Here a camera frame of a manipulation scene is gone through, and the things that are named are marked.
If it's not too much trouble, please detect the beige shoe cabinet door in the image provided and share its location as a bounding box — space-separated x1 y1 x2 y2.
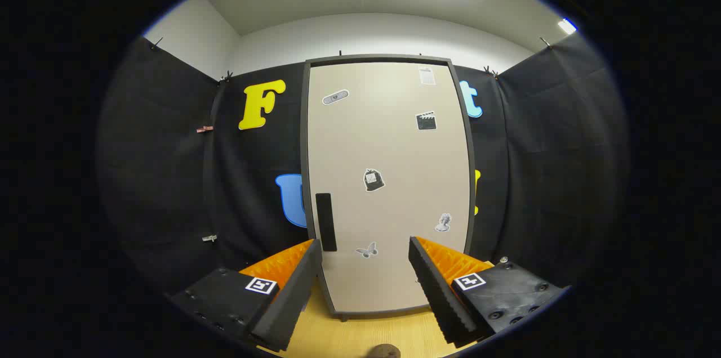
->
308 61 473 315

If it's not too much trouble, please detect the grey shoe cabinet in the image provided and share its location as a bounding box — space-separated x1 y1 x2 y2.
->
300 54 477 322

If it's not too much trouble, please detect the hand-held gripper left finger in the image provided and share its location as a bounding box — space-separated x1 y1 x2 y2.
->
169 238 323 353

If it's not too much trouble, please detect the black door handle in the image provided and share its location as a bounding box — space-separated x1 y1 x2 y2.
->
315 193 337 252

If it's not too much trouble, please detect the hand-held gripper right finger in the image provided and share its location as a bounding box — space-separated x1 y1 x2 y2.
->
408 235 567 346

